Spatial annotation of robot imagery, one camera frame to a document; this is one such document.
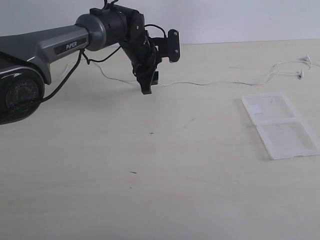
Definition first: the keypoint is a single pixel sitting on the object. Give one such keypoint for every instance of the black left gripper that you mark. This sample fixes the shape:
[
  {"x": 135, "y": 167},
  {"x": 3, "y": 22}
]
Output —
[{"x": 144, "y": 60}]

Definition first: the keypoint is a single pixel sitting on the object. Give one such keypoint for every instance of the white wired earphones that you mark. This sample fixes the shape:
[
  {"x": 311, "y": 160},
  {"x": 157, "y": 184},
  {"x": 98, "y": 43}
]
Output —
[{"x": 306, "y": 60}]

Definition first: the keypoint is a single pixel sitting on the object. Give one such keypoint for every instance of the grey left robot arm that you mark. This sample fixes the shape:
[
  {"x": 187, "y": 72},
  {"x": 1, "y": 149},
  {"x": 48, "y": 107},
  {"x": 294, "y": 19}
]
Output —
[{"x": 25, "y": 59}]

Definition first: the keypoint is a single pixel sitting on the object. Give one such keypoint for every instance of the clear plastic storage case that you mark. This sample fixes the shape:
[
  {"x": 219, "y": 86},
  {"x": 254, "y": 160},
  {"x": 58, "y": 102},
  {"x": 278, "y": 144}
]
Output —
[{"x": 283, "y": 131}]

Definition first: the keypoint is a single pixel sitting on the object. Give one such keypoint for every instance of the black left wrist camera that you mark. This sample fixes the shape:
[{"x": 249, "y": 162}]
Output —
[{"x": 168, "y": 47}]

